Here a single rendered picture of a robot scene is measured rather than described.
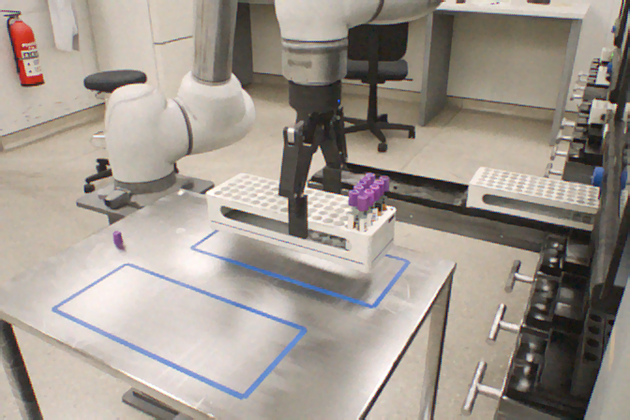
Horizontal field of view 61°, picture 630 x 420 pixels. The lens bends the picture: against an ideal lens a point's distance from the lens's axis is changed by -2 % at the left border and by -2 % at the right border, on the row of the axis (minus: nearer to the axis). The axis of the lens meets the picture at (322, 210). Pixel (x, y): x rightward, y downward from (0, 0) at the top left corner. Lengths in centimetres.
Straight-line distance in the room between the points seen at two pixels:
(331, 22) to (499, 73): 401
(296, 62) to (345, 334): 37
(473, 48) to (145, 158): 366
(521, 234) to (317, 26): 59
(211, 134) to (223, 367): 83
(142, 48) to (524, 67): 295
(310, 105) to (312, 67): 5
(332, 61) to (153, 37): 359
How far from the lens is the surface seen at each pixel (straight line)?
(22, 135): 441
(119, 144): 137
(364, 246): 77
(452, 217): 111
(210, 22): 133
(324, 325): 75
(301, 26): 72
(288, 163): 75
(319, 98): 74
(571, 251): 100
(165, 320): 79
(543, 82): 466
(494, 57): 468
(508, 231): 110
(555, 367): 75
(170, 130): 138
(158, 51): 425
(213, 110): 139
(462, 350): 202
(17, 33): 418
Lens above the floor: 129
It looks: 27 degrees down
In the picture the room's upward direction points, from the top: straight up
